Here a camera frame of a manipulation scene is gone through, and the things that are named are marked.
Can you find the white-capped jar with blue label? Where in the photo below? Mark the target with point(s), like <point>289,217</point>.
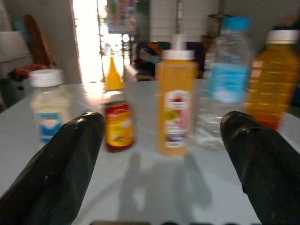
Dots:
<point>48,103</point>

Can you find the orange juice bottle white cap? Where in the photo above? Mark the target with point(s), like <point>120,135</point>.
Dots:
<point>272,79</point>

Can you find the clear water bottle blue cap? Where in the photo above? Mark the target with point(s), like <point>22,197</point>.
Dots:
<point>226,75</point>

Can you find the pale juice bottle white cap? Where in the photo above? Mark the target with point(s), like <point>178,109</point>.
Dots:
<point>177,103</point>

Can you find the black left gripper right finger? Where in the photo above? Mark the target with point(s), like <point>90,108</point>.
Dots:
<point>264,168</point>

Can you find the dark sofa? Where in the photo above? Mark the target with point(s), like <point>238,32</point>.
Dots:
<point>146,58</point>

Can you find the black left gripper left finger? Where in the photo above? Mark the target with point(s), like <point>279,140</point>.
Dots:
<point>51,168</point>

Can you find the colourful wall poster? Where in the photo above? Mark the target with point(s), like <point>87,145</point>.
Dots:
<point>122,15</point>

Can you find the brown wooden board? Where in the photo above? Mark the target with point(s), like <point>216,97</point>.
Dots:
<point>38,42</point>

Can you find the yellow squeeze bottle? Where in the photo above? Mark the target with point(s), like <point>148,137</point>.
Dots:
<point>114,75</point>

